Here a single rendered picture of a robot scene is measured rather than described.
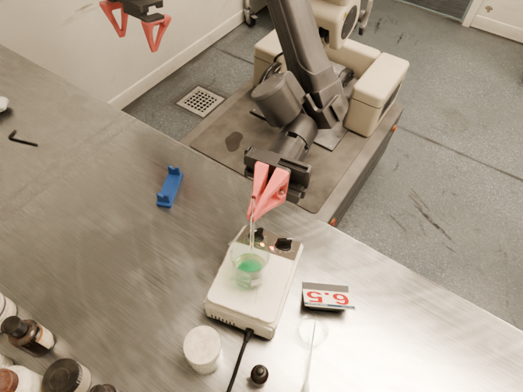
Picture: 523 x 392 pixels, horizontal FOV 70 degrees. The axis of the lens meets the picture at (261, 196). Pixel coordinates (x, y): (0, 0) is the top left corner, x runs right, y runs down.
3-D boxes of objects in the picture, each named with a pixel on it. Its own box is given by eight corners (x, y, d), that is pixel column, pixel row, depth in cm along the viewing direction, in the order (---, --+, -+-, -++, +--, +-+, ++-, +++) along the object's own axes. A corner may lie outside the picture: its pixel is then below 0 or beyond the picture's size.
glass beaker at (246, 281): (274, 268, 65) (277, 245, 59) (257, 299, 62) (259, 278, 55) (239, 252, 67) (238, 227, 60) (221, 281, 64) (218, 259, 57)
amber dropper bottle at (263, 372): (257, 393, 61) (259, 385, 56) (246, 378, 62) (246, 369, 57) (271, 379, 63) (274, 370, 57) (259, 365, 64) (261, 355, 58)
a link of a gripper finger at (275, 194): (268, 211, 47) (295, 162, 53) (219, 191, 49) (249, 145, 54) (266, 238, 53) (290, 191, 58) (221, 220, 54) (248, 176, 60)
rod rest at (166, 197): (170, 172, 88) (167, 162, 86) (184, 174, 88) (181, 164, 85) (156, 206, 82) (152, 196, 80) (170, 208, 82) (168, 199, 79)
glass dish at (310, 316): (321, 314, 69) (324, 310, 68) (331, 344, 66) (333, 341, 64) (293, 320, 69) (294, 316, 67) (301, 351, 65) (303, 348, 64)
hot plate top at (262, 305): (232, 242, 69) (232, 239, 68) (294, 263, 67) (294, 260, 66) (205, 301, 62) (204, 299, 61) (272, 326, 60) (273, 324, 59)
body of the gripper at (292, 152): (308, 175, 52) (324, 141, 56) (242, 151, 54) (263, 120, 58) (302, 202, 57) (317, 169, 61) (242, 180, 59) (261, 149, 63)
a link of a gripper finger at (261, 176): (282, 216, 47) (308, 166, 52) (233, 197, 49) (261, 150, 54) (279, 243, 52) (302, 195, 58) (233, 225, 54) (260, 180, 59)
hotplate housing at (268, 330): (244, 230, 80) (244, 209, 73) (303, 250, 77) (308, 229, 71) (199, 328, 67) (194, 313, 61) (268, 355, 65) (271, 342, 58)
